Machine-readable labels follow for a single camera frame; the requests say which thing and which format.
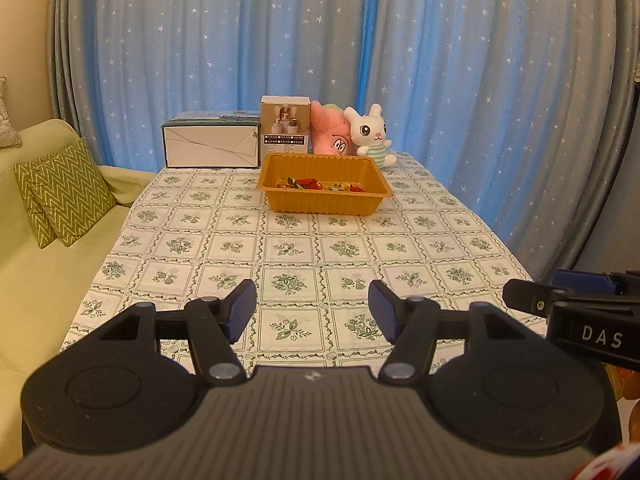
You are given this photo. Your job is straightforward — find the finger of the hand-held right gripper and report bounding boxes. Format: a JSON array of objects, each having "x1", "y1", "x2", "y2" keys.
[
  {"x1": 553, "y1": 268, "x2": 640, "y2": 296},
  {"x1": 502, "y1": 278, "x2": 640, "y2": 319}
]

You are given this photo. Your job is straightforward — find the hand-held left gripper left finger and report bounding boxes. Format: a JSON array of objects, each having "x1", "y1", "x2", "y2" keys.
[{"x1": 82, "y1": 279, "x2": 258, "y2": 387}]

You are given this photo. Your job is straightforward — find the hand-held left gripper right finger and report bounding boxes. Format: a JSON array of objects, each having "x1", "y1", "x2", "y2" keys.
[{"x1": 368, "y1": 279, "x2": 548, "y2": 387}]

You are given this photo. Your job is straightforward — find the orange plastic tray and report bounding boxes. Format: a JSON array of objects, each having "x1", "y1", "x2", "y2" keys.
[{"x1": 256, "y1": 154, "x2": 395, "y2": 216}]

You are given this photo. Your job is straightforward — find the orange patterned cloth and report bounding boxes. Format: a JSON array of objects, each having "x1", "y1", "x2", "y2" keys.
[{"x1": 602, "y1": 362, "x2": 640, "y2": 402}]

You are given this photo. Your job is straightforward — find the floral checked tablecloth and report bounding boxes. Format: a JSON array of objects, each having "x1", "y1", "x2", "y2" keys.
[{"x1": 59, "y1": 151, "x2": 548, "y2": 376}]

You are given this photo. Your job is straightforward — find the red patterned clothing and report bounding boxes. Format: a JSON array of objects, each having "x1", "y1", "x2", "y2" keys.
[{"x1": 570, "y1": 442, "x2": 640, "y2": 480}]

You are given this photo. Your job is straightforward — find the white cardboard box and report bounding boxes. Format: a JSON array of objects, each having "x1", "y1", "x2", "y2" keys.
[{"x1": 161, "y1": 110, "x2": 262, "y2": 169}]

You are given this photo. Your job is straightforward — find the white bunny plush toy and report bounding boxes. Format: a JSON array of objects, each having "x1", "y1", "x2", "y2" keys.
[{"x1": 343, "y1": 103, "x2": 399, "y2": 170}]

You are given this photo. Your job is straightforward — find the pink plush toy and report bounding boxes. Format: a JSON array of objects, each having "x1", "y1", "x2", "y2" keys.
[{"x1": 310, "y1": 101, "x2": 359, "y2": 157}]

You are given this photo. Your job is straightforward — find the beige photo product box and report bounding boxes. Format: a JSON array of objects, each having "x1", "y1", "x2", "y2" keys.
[{"x1": 260, "y1": 95, "x2": 312, "y2": 157}]

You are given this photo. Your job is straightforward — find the pale green sofa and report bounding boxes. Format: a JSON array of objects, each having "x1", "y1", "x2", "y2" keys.
[{"x1": 0, "y1": 119, "x2": 159, "y2": 461}]

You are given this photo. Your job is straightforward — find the green chevron pillow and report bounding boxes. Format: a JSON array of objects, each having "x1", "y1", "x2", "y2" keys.
[
  {"x1": 27, "y1": 138, "x2": 117, "y2": 247},
  {"x1": 14, "y1": 160, "x2": 57, "y2": 250}
]

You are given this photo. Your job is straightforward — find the blue star curtain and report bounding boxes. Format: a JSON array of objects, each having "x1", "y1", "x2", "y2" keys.
[
  {"x1": 360, "y1": 0, "x2": 640, "y2": 286},
  {"x1": 47, "y1": 0, "x2": 378, "y2": 173}
]

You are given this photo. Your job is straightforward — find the beige embroidered pillow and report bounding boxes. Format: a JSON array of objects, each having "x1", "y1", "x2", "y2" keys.
[{"x1": 0, "y1": 77, "x2": 22, "y2": 149}]

